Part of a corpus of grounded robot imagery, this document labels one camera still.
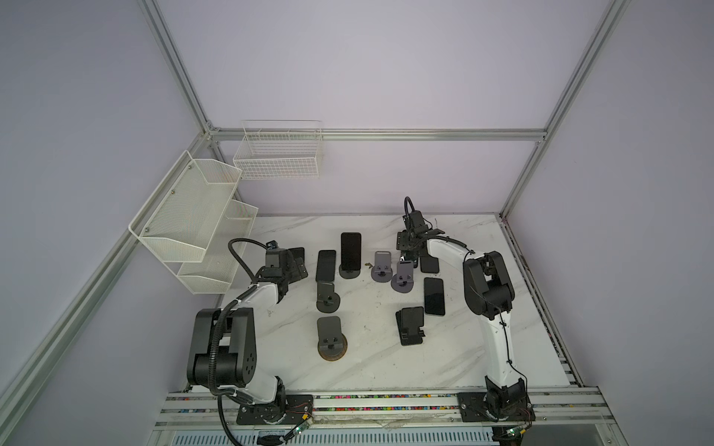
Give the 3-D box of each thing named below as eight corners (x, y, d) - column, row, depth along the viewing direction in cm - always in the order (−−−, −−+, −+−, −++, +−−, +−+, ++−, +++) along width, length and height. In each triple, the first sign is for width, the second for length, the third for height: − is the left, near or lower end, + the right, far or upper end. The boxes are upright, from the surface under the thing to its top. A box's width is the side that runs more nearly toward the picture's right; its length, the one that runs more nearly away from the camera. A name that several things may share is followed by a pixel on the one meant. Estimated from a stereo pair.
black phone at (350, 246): (342, 277, 103) (339, 250, 90) (343, 260, 108) (341, 232, 95) (361, 277, 103) (360, 250, 90) (361, 260, 108) (360, 232, 95)
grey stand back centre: (371, 282, 102) (372, 266, 93) (371, 267, 106) (371, 251, 98) (389, 282, 102) (392, 266, 94) (388, 267, 106) (391, 251, 98)
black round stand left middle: (319, 312, 94) (315, 298, 86) (321, 296, 98) (317, 281, 90) (339, 312, 94) (337, 298, 86) (340, 296, 98) (338, 282, 90)
